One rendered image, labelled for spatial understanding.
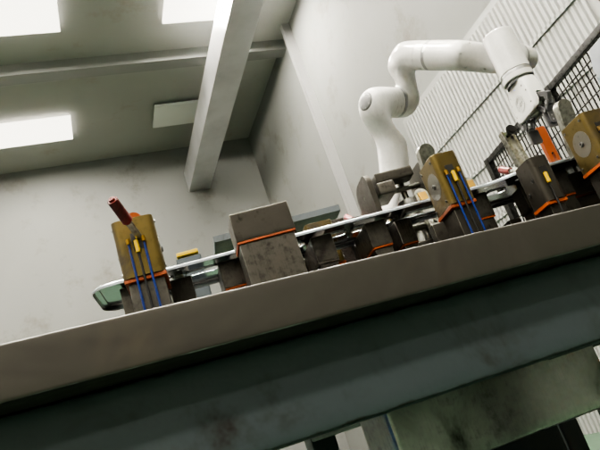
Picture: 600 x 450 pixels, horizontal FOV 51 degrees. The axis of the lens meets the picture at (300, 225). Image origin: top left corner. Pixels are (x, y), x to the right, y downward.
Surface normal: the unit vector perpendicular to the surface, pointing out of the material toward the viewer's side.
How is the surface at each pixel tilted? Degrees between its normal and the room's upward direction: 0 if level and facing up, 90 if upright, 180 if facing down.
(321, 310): 90
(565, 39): 90
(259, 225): 90
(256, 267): 90
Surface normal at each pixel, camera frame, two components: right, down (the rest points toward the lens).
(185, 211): 0.25, -0.40
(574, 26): -0.92, 0.18
